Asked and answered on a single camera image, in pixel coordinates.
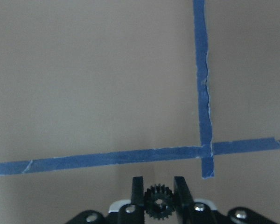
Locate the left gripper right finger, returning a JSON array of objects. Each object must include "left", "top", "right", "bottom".
[{"left": 174, "top": 176, "right": 217, "bottom": 224}]

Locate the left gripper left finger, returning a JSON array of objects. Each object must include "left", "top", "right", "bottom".
[{"left": 118, "top": 176, "right": 145, "bottom": 224}]

